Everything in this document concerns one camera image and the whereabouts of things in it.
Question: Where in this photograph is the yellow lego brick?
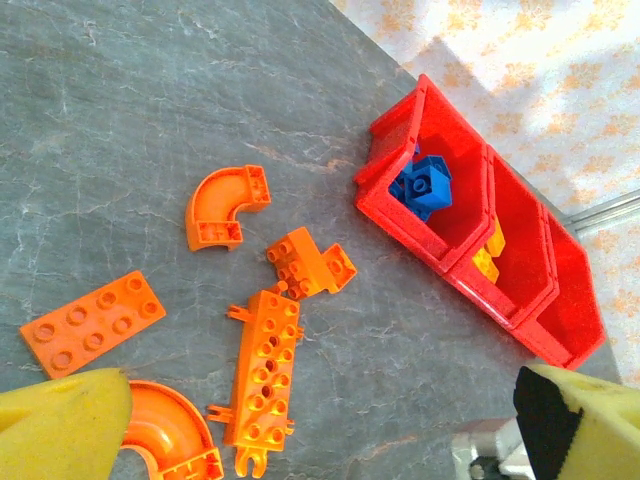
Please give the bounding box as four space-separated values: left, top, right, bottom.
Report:
487 219 507 259
472 247 501 286

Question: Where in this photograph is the blue lego brick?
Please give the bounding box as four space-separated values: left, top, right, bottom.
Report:
412 154 451 176
402 167 454 222

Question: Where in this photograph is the orange lego plate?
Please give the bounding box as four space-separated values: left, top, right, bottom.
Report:
18 269 168 380

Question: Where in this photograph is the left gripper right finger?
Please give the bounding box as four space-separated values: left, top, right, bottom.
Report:
513 363 640 480

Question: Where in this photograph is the orange long lego brick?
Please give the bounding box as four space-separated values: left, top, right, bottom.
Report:
207 279 306 479

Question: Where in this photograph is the orange small lego brick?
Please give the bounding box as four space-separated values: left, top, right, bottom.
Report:
265 226 329 301
319 243 359 294

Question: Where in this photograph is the aluminium frame post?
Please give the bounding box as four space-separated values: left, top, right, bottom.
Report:
569 188 640 232

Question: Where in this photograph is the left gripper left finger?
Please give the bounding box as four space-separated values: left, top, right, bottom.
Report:
0 367 134 480

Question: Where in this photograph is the orange curved lego piece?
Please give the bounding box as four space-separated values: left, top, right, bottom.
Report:
119 379 225 480
184 164 273 253

